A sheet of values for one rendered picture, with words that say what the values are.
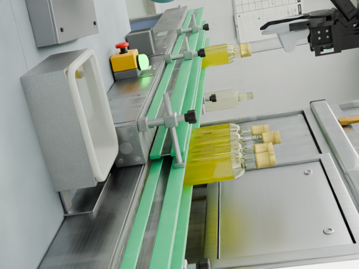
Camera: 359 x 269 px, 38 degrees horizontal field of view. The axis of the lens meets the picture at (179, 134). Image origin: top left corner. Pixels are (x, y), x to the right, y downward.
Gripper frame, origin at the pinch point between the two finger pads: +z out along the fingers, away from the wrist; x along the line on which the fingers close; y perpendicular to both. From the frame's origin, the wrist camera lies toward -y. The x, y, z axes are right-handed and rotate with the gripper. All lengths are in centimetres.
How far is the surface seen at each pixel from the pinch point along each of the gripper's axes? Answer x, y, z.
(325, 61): 596, 157, -104
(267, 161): -1.3, 29.6, 3.8
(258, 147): 5.2, 28.5, 5.2
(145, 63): 35.3, 10.2, 33.3
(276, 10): 592, 78, -47
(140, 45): 61, 9, 39
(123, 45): 35, 4, 38
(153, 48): 63, 11, 35
